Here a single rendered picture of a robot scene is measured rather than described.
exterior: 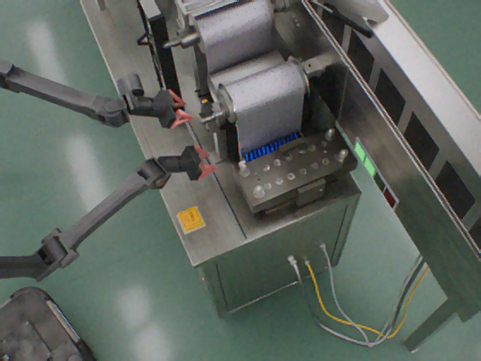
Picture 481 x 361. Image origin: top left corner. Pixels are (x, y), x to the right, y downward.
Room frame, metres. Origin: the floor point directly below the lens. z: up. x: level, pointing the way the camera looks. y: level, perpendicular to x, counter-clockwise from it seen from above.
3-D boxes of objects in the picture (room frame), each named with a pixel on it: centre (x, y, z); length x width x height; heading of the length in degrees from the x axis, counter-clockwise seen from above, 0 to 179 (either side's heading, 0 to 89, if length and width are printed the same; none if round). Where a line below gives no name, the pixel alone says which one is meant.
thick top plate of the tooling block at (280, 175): (0.94, -0.21, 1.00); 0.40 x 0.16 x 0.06; 109
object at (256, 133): (1.04, -0.13, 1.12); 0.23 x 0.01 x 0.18; 109
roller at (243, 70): (1.21, -0.07, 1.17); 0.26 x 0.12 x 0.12; 109
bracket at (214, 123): (1.08, 0.06, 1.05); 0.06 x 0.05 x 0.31; 109
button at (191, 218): (0.83, 0.17, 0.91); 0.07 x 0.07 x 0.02; 19
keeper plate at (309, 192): (0.86, -0.25, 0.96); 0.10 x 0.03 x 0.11; 109
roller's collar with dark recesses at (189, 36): (1.29, 0.11, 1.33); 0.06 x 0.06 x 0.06; 19
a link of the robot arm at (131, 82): (1.00, 0.30, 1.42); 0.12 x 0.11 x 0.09; 105
